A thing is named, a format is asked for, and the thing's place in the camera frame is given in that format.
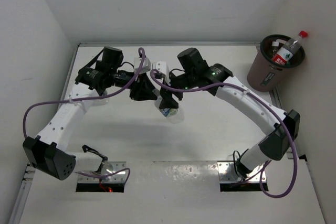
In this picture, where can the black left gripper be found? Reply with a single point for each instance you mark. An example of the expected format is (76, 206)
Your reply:
(142, 88)

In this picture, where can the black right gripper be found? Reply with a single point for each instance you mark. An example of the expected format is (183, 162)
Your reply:
(167, 99)

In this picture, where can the blue label clear bottle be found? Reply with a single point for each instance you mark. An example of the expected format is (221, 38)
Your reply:
(173, 115)

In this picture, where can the red cap labelled bottle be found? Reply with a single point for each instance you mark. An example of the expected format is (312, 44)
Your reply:
(289, 49)

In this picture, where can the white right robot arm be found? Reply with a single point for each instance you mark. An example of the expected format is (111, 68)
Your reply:
(278, 125)

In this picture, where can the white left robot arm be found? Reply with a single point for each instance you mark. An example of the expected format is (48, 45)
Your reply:
(98, 80)

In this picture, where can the brown bin black rim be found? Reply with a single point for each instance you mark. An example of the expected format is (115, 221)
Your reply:
(265, 74)

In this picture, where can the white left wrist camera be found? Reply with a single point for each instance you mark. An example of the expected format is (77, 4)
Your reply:
(142, 66)

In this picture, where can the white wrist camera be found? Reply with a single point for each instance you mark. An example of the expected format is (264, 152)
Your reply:
(142, 66)
(162, 68)

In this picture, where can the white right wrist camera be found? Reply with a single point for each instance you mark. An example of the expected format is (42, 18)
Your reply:
(162, 68)

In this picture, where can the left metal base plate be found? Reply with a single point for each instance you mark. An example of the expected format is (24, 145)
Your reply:
(111, 172)

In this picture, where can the metal base plate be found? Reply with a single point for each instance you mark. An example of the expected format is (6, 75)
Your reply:
(227, 174)
(111, 172)

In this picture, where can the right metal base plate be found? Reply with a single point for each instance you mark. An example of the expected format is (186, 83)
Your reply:
(227, 174)

